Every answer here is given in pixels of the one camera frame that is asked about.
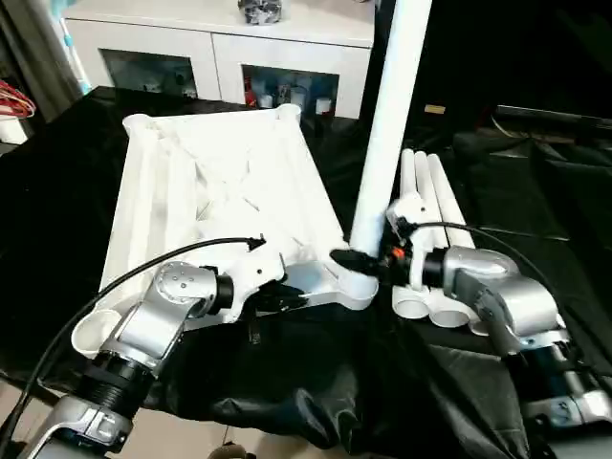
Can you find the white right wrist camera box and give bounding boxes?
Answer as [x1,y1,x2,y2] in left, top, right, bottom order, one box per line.
[384,193,444,291]

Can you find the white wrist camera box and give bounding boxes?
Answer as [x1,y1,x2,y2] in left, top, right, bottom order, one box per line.
[222,252,288,324]
[384,193,444,291]

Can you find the white plastic table leg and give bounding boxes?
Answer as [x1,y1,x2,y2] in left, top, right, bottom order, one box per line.
[350,0,434,284]
[427,153,503,336]
[391,148,431,319]
[414,151,472,329]

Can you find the white teal patterned curtain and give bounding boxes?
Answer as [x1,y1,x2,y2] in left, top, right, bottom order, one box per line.
[45,0,92,97]

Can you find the white plastic container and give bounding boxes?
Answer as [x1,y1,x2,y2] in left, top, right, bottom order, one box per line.
[0,117,30,144]

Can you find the black television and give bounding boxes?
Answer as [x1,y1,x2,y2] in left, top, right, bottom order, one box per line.
[494,104,612,133]

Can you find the red clothes hangers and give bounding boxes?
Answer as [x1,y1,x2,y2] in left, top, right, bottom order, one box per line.
[0,78,37,119]

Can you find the white glass-door cabinet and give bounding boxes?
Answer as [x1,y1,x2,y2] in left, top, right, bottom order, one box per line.
[61,0,374,120]

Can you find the grey curtain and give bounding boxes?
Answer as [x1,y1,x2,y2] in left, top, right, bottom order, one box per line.
[0,0,82,125]

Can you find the grey robot foot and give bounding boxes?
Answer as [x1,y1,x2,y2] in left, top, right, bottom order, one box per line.
[212,444,257,459]

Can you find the black metal table frame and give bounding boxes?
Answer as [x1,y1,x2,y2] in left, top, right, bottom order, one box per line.
[0,367,66,407]

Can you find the white plastic table top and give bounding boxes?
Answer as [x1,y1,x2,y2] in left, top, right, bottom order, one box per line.
[71,103,380,360]

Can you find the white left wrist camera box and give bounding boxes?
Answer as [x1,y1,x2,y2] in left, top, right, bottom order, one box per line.
[222,252,288,324]

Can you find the black glossy mat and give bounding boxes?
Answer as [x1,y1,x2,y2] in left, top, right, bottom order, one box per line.
[0,84,612,459]

